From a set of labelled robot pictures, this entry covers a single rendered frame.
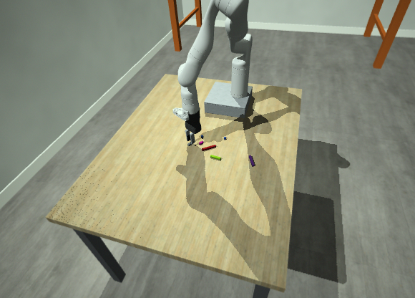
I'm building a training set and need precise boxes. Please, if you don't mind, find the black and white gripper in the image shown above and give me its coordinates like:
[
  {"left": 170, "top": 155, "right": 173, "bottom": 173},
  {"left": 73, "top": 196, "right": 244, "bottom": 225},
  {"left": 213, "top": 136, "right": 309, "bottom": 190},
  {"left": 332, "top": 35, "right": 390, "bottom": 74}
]
[{"left": 172, "top": 100, "right": 202, "bottom": 144}]

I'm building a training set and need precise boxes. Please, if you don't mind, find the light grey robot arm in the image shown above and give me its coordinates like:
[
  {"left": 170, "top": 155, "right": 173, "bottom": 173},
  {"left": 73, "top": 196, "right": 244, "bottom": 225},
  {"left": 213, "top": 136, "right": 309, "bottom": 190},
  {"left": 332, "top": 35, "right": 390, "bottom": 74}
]
[{"left": 178, "top": 0, "right": 253, "bottom": 105}]

